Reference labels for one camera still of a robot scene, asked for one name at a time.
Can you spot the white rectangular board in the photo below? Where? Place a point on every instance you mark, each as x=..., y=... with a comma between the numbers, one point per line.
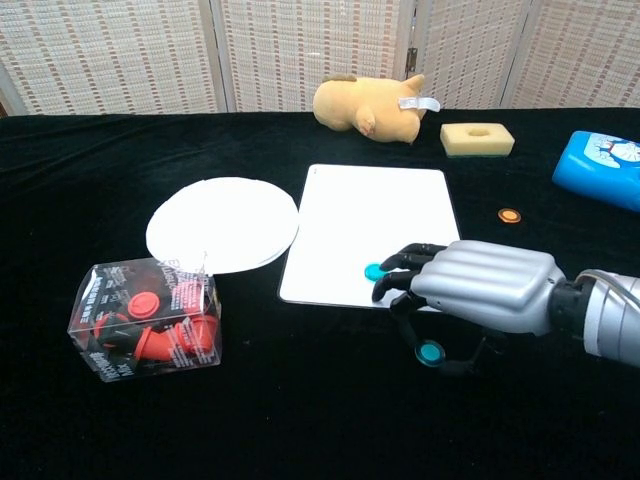
x=350, y=220

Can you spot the blue cartoon print box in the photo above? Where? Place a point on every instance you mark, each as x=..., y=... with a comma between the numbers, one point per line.
x=580, y=170

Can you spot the clear plastic packaging box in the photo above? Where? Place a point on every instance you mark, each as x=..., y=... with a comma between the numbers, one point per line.
x=115, y=360

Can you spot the white round paper stack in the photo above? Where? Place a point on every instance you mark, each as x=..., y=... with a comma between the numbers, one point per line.
x=220, y=225

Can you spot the yellow sponge with hole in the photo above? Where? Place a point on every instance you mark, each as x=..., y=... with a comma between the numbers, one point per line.
x=455, y=134

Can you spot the teal disc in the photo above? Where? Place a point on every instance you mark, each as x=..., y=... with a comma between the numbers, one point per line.
x=372, y=272
x=431, y=353

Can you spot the metal screen hinge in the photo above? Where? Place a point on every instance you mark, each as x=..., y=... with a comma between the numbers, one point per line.
x=412, y=57

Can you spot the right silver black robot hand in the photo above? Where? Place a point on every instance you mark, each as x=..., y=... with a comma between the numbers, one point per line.
x=490, y=285

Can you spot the small orange disc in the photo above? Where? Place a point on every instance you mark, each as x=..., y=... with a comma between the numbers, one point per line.
x=509, y=215

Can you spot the yellow plush toy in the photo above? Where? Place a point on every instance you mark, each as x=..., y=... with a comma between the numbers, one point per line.
x=350, y=105

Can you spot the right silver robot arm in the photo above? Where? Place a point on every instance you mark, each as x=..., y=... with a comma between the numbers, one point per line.
x=610, y=315

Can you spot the woven folding screen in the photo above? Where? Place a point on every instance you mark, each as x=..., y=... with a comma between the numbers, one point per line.
x=100, y=50

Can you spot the black velvet tablecloth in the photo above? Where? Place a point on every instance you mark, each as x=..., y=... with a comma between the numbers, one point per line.
x=320, y=410

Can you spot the red black rubber stoppers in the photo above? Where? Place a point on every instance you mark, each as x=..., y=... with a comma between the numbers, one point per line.
x=160, y=340

